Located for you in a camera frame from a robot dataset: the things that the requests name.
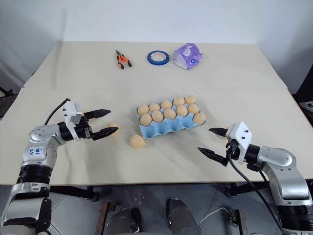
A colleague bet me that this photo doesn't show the purple tissue pack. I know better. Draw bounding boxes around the purple tissue pack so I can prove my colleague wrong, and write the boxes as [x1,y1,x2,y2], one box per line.
[173,42,203,71]

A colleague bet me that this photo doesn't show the orange black pliers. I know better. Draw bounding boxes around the orange black pliers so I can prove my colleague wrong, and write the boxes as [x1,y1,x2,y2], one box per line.
[114,48,134,70]

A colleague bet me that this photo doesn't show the dark rounded robot leg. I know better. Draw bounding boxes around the dark rounded robot leg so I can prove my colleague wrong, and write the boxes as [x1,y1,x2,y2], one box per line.
[167,197,201,235]
[104,207,143,235]

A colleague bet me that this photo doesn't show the blue egg carton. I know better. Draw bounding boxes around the blue egg carton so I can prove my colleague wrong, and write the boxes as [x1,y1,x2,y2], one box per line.
[135,97,207,141]

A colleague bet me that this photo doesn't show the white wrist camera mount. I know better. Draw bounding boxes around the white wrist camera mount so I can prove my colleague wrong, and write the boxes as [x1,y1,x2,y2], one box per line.
[225,121,253,164]
[62,99,86,128]

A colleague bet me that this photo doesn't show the white floor cable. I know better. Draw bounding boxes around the white floor cable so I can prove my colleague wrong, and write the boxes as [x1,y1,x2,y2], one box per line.
[199,207,233,229]

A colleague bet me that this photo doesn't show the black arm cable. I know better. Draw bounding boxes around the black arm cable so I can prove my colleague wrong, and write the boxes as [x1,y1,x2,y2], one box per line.
[226,146,286,232]
[44,98,70,125]

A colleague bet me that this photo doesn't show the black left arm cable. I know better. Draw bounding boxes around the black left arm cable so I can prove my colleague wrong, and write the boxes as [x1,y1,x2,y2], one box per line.
[44,98,70,125]

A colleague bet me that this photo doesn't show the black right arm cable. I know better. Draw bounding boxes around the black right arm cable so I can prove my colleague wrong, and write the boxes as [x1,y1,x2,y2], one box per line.
[226,146,286,232]

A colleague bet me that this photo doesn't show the black stand legs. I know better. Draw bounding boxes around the black stand legs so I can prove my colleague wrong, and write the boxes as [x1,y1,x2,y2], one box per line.
[0,85,16,99]

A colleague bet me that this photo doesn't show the black table frame bar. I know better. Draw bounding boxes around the black table frame bar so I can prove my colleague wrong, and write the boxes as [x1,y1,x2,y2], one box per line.
[48,185,99,202]

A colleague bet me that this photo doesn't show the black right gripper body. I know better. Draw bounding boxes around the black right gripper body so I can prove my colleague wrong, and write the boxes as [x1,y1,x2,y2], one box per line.
[225,139,240,162]

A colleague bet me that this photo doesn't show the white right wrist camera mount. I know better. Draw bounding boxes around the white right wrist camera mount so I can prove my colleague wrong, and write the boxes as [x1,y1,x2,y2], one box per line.
[225,121,253,164]

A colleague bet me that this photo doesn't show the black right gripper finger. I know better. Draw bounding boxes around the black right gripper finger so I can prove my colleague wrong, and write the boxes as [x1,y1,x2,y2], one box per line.
[208,127,229,140]
[197,146,230,167]

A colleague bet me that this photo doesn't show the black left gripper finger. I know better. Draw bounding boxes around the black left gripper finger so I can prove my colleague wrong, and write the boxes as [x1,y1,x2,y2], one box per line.
[91,126,120,141]
[85,109,112,121]

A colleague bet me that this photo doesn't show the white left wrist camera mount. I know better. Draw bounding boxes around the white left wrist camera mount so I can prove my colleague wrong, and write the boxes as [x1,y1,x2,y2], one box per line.
[62,99,86,128]

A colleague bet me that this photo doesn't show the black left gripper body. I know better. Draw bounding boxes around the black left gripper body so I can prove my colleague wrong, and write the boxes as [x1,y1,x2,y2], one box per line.
[73,115,95,141]

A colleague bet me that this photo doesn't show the dark background equipment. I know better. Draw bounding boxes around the dark background equipment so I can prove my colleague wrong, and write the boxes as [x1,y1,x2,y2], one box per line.
[292,70,313,117]

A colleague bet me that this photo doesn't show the rusty brown floor frame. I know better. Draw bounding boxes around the rusty brown floor frame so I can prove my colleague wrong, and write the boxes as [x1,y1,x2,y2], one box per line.
[98,201,116,235]
[230,209,247,235]

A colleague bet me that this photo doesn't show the blue tape roll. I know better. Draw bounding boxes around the blue tape roll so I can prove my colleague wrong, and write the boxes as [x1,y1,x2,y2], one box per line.
[147,50,170,66]

